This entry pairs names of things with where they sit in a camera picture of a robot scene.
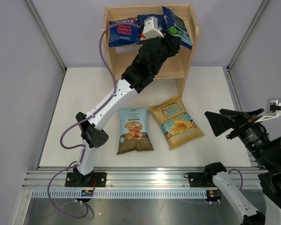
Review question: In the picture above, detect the wooden two-tier shelf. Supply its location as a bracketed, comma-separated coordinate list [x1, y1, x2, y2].
[102, 4, 200, 95]

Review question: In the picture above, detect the aluminium frame post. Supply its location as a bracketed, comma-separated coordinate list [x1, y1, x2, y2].
[227, 0, 271, 73]
[24, 0, 67, 74]

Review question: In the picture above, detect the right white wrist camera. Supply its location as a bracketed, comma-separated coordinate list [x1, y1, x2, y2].
[257, 98, 281, 122]

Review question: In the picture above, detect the yellow kettle chips bag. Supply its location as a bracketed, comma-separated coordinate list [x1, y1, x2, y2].
[148, 94, 204, 150]

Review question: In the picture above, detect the blue green Burts vinegar bag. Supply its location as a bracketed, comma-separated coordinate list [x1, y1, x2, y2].
[162, 6, 192, 50]

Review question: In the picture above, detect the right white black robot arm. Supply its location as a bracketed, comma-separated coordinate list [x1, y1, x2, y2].
[203, 108, 281, 225]

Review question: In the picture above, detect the light blue cassava chips bag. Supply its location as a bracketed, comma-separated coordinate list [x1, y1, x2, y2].
[117, 107, 154, 155]

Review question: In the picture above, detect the right aluminium frame post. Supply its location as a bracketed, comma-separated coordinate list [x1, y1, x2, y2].
[227, 0, 271, 73]

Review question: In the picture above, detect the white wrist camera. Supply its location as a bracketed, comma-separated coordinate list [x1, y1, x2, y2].
[257, 98, 281, 122]
[140, 16, 164, 41]

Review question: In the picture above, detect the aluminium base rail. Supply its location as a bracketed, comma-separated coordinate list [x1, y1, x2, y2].
[22, 166, 277, 200]

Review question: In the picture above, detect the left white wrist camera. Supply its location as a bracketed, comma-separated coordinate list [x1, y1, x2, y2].
[140, 16, 164, 41]

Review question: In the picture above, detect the left aluminium frame post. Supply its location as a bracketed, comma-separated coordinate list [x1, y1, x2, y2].
[24, 0, 67, 74]

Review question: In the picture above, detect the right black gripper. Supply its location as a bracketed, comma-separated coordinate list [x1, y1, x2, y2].
[205, 107, 277, 168]

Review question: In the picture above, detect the blue Burts chilli bag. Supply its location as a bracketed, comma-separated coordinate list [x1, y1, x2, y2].
[138, 14, 166, 43]
[108, 17, 140, 47]

